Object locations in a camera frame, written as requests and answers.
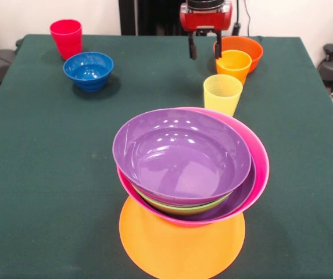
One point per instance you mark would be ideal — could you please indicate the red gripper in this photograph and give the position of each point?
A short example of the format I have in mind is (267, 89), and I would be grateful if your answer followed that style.
(207, 20)

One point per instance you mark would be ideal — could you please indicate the large orange plastic bowl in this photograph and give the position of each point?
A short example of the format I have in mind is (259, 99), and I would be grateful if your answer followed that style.
(169, 253)

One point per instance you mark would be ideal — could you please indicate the large pink plastic bowl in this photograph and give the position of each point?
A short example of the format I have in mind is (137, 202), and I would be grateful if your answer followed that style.
(260, 162)

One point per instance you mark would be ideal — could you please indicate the light green plastic bowl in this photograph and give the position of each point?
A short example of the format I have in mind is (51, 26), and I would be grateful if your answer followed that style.
(183, 210)

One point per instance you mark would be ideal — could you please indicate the yellow plastic cup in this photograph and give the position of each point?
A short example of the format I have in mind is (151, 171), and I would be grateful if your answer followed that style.
(221, 96)

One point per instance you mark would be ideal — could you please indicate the small red-orange plastic bowl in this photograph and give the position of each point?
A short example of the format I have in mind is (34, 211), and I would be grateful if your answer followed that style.
(256, 50)

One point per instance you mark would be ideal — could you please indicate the blue plastic bowl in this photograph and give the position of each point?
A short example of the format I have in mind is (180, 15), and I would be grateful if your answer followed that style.
(87, 72)

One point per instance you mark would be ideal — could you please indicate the purple plastic bowl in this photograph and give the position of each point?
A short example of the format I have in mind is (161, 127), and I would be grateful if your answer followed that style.
(178, 157)
(241, 196)

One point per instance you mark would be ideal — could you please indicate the red plastic cup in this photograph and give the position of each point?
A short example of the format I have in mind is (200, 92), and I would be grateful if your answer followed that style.
(66, 40)

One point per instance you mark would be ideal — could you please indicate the dark green tablecloth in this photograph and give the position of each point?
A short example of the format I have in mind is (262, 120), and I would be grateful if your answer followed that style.
(38, 189)

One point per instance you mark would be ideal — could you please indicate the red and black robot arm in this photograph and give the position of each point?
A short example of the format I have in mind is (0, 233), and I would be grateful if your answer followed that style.
(205, 4)

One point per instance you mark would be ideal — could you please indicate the orange plastic cup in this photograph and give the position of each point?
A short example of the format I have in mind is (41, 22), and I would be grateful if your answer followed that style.
(233, 68)

